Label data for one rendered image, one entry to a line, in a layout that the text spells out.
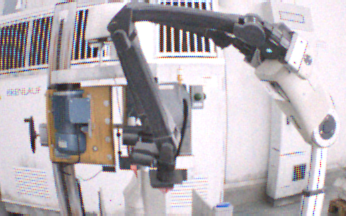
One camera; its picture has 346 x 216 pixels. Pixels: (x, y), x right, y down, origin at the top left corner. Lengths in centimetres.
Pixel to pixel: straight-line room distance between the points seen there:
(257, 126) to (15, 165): 281
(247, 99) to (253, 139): 40
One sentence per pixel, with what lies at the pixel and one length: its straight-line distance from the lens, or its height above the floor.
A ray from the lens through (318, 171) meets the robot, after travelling 233.
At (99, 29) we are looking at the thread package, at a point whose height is 157.
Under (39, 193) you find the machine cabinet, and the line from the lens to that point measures 570.
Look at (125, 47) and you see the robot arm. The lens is 200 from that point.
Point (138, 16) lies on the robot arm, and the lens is 198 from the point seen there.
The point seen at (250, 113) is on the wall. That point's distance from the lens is 702.
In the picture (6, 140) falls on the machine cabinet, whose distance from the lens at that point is 569.
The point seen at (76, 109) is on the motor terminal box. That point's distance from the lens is 258.
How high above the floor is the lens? 140
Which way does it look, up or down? 3 degrees down
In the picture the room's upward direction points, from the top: 1 degrees counter-clockwise
